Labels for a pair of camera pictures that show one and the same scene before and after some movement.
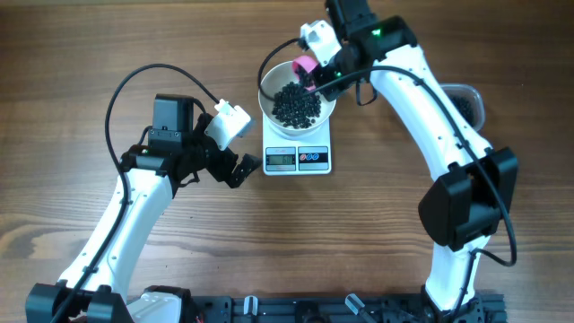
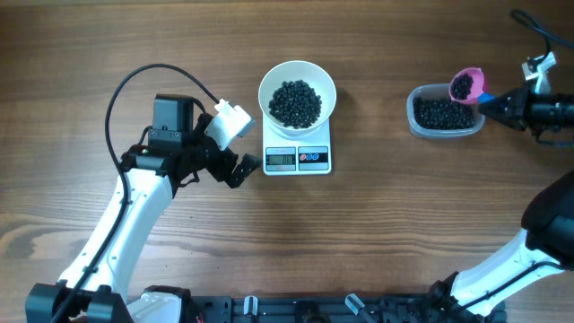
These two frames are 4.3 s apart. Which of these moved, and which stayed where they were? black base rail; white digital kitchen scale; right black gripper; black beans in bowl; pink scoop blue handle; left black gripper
Moved: pink scoop blue handle; right black gripper
Stayed: black beans in bowl; left black gripper; white digital kitchen scale; black base rail
